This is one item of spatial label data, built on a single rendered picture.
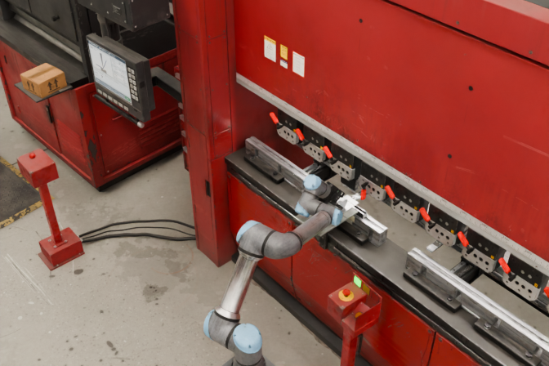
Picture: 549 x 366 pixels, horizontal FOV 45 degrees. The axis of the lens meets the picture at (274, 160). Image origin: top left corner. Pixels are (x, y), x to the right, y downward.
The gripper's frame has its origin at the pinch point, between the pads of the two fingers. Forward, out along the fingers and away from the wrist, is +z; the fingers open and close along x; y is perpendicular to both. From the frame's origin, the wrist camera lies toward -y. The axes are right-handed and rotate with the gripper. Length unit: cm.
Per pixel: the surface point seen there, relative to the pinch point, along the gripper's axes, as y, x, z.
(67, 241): -123, 161, 12
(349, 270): -23.6, -17.4, 15.7
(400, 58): 63, -24, -69
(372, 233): -1.2, -16.8, 13.5
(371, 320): -35, -45, 9
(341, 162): 18.3, 3.1, -16.6
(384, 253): -6.0, -29.3, 12.3
